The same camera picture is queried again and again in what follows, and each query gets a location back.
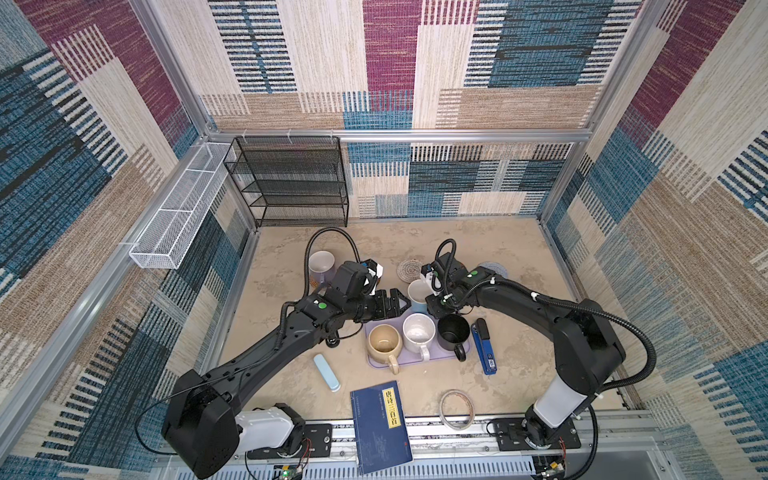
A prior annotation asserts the clear tape roll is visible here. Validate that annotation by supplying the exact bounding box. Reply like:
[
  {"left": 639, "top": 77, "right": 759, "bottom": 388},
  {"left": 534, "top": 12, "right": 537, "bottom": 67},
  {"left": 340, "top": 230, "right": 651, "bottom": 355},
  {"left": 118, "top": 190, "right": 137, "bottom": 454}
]
[{"left": 438, "top": 389, "right": 476, "bottom": 431}]

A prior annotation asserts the light blue mug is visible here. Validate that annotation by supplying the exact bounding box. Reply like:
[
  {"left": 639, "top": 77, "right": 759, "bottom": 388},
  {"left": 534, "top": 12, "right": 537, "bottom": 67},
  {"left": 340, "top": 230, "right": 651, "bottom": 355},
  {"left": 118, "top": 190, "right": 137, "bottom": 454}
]
[{"left": 407, "top": 279, "right": 433, "bottom": 314}]

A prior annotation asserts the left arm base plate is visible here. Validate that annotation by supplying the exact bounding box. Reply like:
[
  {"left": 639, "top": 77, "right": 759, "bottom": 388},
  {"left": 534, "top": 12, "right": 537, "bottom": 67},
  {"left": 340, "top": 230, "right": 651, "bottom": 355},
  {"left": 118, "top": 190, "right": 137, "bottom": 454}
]
[{"left": 246, "top": 423, "right": 333, "bottom": 461}]

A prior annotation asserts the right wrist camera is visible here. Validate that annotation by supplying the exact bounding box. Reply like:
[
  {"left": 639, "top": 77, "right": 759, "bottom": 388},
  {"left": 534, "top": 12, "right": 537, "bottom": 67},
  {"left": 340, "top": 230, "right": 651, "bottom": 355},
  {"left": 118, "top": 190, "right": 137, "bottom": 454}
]
[{"left": 420, "top": 266, "right": 441, "bottom": 295}]

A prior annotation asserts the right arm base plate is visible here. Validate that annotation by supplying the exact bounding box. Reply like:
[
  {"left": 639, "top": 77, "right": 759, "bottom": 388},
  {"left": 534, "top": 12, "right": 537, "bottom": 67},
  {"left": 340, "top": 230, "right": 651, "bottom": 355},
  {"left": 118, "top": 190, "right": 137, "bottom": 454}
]
[{"left": 488, "top": 417, "right": 582, "bottom": 452}]

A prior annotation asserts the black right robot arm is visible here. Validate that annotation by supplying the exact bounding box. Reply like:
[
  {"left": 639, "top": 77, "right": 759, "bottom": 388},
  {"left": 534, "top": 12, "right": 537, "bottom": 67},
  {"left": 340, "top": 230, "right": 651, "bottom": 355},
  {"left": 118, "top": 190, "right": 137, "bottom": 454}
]
[{"left": 420, "top": 238, "right": 657, "bottom": 449}]

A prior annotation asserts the blue stapler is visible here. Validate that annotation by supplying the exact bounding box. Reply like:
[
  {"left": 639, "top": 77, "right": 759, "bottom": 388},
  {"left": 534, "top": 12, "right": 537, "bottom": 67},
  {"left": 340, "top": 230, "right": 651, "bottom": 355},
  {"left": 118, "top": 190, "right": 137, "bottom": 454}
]
[{"left": 471, "top": 318, "right": 497, "bottom": 376}]

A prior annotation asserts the black stapler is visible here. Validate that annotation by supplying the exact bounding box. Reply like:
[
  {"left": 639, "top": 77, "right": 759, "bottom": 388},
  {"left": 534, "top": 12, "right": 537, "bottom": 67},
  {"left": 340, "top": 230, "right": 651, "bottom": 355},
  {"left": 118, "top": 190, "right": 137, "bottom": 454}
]
[{"left": 325, "top": 333, "right": 340, "bottom": 348}]

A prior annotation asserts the white ceramic mug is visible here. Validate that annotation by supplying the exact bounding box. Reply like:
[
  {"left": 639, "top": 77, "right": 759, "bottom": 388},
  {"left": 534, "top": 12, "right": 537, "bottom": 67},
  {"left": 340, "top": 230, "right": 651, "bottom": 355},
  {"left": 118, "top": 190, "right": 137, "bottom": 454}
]
[{"left": 402, "top": 313, "right": 436, "bottom": 362}]

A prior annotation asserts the lilac plastic tray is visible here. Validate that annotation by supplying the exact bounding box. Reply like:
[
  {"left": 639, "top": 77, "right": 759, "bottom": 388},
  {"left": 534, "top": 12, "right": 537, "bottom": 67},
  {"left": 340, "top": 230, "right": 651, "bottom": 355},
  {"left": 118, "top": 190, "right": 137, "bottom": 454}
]
[{"left": 363, "top": 308, "right": 473, "bottom": 369}]

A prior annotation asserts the grey woven round coaster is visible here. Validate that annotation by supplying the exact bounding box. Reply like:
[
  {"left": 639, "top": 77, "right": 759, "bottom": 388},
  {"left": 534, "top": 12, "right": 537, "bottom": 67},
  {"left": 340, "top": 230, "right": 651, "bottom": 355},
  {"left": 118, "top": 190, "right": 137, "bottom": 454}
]
[{"left": 480, "top": 261, "right": 508, "bottom": 278}]

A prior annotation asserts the white wire mesh basket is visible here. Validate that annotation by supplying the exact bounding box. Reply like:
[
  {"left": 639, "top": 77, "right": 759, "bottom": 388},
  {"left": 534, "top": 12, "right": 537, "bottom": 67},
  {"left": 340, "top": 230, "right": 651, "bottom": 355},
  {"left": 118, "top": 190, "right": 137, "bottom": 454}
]
[{"left": 129, "top": 143, "right": 229, "bottom": 270}]

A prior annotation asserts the black ceramic mug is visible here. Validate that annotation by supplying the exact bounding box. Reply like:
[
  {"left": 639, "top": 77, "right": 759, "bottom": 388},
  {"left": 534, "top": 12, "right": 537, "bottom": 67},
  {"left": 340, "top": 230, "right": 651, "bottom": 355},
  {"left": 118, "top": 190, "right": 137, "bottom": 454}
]
[{"left": 437, "top": 314, "right": 471, "bottom": 362}]

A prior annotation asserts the dark blue book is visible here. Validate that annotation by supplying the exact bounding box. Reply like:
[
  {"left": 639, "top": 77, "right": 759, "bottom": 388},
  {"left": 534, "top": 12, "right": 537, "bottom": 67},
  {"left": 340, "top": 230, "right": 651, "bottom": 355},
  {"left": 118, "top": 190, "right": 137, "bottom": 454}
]
[{"left": 350, "top": 381, "right": 413, "bottom": 475}]

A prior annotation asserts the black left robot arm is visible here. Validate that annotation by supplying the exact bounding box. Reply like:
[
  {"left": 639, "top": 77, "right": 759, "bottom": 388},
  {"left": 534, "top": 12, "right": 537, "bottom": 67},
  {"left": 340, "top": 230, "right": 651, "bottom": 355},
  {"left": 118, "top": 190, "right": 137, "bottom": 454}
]
[{"left": 161, "top": 258, "right": 411, "bottom": 479}]

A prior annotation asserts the black wire shelf rack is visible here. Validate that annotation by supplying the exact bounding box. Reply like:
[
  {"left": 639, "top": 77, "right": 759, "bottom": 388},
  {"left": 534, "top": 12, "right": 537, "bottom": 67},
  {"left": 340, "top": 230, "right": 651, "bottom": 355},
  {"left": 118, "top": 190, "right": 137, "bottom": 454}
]
[{"left": 224, "top": 136, "right": 349, "bottom": 227}]

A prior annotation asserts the clear glass coaster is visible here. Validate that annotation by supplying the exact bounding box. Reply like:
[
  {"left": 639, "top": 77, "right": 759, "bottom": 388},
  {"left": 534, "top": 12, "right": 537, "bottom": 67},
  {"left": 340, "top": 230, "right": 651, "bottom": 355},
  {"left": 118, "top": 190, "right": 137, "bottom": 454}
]
[{"left": 396, "top": 259, "right": 422, "bottom": 284}]

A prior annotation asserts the light blue small case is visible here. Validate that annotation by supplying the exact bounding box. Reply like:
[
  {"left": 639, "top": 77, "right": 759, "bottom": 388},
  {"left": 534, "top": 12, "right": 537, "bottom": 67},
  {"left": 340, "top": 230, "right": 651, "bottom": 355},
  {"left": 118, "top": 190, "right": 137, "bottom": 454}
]
[{"left": 313, "top": 354, "right": 341, "bottom": 392}]

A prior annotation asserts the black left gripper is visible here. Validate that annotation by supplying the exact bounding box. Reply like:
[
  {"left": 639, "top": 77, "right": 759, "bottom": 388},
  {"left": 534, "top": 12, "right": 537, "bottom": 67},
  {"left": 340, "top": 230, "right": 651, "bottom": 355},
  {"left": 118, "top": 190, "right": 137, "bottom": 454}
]
[{"left": 343, "top": 288, "right": 410, "bottom": 322}]

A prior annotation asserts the lilac white mug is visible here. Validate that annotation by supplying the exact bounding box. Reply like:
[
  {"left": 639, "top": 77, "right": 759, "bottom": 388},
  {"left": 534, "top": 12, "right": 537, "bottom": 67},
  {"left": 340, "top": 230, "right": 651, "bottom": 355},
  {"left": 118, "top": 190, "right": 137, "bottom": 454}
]
[{"left": 308, "top": 250, "right": 336, "bottom": 289}]

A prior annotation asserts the beige ceramic mug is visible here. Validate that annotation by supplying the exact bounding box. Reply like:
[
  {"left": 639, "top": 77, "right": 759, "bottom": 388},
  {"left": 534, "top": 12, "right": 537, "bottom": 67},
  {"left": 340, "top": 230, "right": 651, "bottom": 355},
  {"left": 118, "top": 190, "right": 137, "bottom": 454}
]
[{"left": 366, "top": 324, "right": 403, "bottom": 375}]

